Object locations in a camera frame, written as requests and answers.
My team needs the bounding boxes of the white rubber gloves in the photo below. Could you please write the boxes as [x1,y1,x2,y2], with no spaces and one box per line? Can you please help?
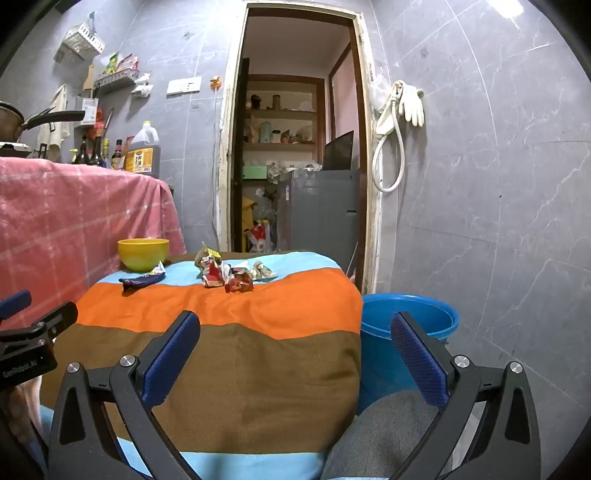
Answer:
[397,80,426,127]

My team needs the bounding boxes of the white crumpled plastic bag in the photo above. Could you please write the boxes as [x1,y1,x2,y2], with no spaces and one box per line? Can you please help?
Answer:
[130,71,154,99]

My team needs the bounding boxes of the red white bag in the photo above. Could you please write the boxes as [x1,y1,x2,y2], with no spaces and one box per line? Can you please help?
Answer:
[247,219,273,254]

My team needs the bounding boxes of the white red wrapper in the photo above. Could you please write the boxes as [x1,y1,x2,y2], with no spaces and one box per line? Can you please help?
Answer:
[194,242,225,288]

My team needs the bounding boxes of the white wall cable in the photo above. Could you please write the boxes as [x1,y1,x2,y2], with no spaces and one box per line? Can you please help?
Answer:
[210,88,222,236]

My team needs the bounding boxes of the white green wrapper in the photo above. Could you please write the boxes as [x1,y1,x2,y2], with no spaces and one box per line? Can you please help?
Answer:
[233,260,278,281]

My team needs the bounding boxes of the black frying pan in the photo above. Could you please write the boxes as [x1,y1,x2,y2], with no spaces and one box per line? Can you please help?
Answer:
[18,110,86,132]

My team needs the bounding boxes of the wooden door frame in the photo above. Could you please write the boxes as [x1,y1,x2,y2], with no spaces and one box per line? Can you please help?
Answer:
[217,2,384,296]

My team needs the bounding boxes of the purple snack wrapper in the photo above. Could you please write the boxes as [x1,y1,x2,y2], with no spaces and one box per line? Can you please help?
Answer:
[119,261,167,292]

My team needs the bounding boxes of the large oil jug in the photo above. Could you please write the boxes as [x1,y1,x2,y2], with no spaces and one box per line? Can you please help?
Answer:
[124,121,161,178]

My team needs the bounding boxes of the brown pot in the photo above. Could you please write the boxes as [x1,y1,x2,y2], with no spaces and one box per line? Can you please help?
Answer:
[0,102,25,141]

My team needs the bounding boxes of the person's grey trousers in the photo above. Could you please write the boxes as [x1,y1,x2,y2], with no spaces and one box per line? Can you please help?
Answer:
[321,391,467,480]

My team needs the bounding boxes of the clear plastic bag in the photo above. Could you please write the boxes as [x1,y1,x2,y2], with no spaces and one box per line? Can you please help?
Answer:
[368,71,393,112]

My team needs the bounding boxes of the red hanging utensil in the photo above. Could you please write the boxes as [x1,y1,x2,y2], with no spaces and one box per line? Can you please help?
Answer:
[95,108,114,139]

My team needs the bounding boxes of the wall shelf rack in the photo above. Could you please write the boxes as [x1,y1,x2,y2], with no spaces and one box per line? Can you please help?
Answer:
[95,71,141,93]

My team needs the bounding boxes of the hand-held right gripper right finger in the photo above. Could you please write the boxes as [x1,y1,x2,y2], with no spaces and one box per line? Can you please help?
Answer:
[390,311,542,480]

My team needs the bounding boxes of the person's left hand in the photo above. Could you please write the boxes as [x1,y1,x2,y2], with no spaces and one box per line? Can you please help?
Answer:
[9,376,44,444]

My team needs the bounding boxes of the white plastic basket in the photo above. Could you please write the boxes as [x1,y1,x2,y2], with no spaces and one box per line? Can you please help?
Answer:
[54,23,106,63]

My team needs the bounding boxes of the pink checked cloth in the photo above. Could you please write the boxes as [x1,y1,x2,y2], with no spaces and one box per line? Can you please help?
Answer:
[0,157,187,330]

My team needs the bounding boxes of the black laptop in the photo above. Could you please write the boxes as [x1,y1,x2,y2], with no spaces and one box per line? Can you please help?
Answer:
[322,130,355,171]

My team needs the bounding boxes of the yellow bag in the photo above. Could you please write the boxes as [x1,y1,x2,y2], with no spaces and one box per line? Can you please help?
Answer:
[241,196,259,232]

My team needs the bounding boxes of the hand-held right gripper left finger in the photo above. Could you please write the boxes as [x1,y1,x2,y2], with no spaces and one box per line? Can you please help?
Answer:
[47,310,204,480]

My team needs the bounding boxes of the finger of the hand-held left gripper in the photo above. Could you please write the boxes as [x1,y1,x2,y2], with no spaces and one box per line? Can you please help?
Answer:
[0,291,32,320]
[0,302,78,355]

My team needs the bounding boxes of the wooden shelf unit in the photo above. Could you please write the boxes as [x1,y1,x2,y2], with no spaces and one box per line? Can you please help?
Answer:
[240,74,326,185]

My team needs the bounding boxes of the yellow bowl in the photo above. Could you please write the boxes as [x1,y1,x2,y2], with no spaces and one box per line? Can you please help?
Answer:
[117,238,170,273]

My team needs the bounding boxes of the white hanging towel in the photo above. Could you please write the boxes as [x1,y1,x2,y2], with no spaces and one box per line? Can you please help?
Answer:
[37,84,70,148]

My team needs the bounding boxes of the striped blanket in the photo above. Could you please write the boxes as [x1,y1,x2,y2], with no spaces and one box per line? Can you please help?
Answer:
[39,251,365,480]

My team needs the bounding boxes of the blue plastic bucket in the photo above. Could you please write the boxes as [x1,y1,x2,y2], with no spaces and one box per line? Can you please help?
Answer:
[360,294,461,407]

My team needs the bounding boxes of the white switch plate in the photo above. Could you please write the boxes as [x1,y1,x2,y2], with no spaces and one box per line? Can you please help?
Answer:
[166,76,202,96]

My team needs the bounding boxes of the white hose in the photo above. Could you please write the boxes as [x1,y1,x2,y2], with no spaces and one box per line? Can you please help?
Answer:
[372,83,406,193]

